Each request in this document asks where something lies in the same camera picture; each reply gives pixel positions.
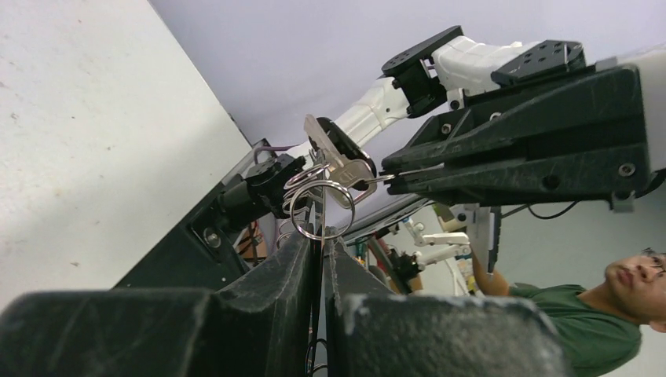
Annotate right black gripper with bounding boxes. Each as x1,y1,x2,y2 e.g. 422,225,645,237
382,68,651,206

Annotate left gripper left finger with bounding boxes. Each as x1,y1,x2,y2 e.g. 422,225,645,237
219,235,313,376

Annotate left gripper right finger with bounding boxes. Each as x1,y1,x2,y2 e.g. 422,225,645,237
324,238,406,376

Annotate metal keyring disc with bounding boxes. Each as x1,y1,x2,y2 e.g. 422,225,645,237
275,149,345,376

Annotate key with black tag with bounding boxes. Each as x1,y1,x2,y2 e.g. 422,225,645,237
304,114,393,210

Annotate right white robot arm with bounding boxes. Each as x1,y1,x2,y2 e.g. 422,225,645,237
305,26,665,209

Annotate person in green shirt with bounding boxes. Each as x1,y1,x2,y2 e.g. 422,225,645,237
472,248,665,376

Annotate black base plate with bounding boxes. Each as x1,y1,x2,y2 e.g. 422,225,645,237
116,141,306,290

